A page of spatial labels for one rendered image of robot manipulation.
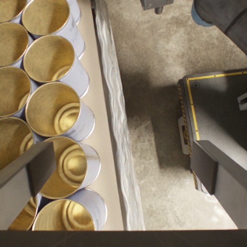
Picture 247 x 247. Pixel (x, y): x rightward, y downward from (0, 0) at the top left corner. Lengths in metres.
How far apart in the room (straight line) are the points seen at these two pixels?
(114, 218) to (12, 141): 0.19
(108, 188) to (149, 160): 1.11
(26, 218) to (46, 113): 0.15
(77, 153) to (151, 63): 1.34
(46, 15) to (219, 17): 0.32
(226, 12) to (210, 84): 0.81
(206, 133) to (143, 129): 0.48
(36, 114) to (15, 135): 0.06
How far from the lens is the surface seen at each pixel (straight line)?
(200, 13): 0.48
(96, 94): 0.31
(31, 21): 0.33
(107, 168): 0.28
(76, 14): 0.38
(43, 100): 0.27
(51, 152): 0.16
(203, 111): 1.16
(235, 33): 0.45
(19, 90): 0.34
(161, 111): 1.43
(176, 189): 1.43
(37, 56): 0.30
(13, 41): 0.35
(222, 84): 1.26
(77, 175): 0.29
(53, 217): 0.28
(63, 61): 0.33
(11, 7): 0.40
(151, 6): 0.34
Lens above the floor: 1.38
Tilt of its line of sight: 79 degrees down
